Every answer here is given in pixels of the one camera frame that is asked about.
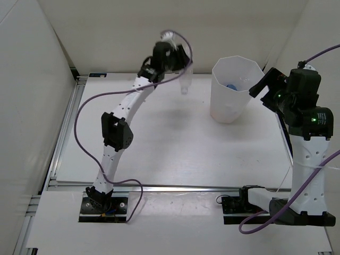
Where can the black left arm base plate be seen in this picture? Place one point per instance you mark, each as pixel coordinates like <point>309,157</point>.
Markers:
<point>114,211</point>

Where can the aluminium table frame rail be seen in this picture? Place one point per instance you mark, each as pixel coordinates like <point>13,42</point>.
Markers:
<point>183,158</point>

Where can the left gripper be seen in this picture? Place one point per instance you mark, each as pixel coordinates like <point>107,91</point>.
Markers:
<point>181,61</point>

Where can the blue label plastic bottle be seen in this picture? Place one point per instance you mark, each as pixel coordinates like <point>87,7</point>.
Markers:
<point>231,86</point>

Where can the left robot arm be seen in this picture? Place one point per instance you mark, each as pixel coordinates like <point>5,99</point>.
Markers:
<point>115,126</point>

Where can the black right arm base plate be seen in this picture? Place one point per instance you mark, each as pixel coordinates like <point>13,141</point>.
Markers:
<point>237,208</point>

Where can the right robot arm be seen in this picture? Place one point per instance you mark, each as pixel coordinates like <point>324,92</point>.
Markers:
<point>310,128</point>

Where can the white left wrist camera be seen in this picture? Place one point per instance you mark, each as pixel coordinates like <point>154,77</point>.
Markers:
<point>168,37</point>

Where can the clear plastic bottle blue cap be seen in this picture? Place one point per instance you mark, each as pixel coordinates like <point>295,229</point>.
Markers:
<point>186,76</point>

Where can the white plastic bin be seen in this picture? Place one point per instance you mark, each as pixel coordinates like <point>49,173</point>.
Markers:
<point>226,105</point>

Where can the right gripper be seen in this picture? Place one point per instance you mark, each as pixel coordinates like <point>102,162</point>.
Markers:
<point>274,79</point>

